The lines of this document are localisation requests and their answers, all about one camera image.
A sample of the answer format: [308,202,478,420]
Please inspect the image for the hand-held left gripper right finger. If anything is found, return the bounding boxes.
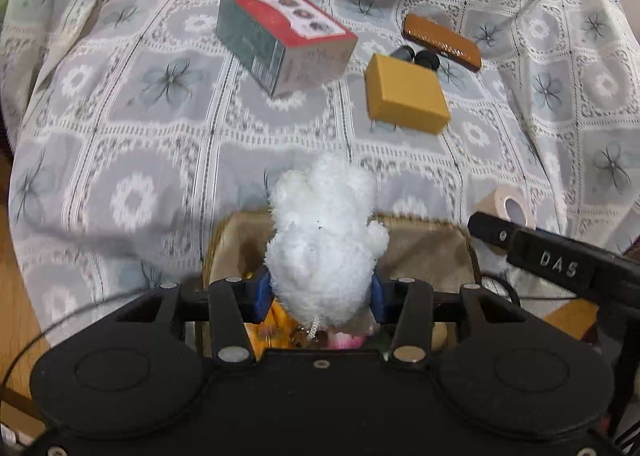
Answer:
[370,273,536,370]

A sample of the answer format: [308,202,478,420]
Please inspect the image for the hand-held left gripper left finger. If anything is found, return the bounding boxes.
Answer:
[112,270,274,371]

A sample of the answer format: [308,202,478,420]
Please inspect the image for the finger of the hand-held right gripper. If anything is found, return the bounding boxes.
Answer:
[467,211,522,257]

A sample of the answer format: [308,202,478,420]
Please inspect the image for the orange plush toy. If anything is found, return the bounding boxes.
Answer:
[246,303,313,352]

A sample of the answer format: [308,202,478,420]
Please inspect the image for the pink and white plush toy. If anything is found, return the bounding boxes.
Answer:
[327,326,376,350]

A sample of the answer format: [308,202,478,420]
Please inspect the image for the beige woven basket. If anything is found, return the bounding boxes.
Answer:
[199,208,485,363]

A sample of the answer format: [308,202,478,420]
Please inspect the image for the white fluffy plush toy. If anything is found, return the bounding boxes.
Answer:
[262,152,391,344]

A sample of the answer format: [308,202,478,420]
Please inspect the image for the beige tape roll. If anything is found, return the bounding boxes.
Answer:
[475,186,537,257]

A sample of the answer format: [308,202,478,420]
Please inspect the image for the yellow cardboard box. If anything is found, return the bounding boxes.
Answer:
[364,54,452,137]

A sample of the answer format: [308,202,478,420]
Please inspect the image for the grey floral patterned bedspread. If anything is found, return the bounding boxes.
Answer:
[0,0,640,337]

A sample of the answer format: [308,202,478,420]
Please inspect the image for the brown rectangular case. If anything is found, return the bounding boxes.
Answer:
[403,13,483,72]

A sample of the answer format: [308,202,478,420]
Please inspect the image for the red and white cardboard box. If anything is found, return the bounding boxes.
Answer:
[215,0,360,100]

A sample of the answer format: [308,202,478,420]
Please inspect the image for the black cable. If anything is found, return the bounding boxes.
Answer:
[0,283,163,393]

